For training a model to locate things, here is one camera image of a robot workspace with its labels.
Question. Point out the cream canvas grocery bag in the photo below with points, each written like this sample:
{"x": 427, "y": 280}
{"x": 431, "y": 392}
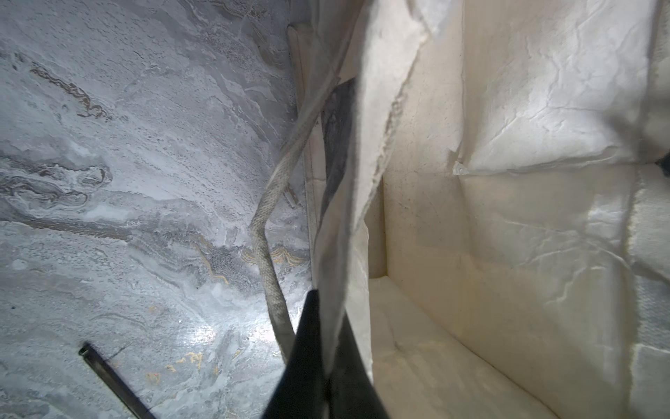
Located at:
{"x": 482, "y": 187}

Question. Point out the black hex key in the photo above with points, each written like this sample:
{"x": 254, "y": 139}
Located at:
{"x": 114, "y": 382}

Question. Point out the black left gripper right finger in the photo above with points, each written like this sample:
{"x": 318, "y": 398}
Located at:
{"x": 351, "y": 392}

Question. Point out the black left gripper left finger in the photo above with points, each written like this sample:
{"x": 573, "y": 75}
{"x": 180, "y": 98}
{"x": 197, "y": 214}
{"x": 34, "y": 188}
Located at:
{"x": 300, "y": 393}

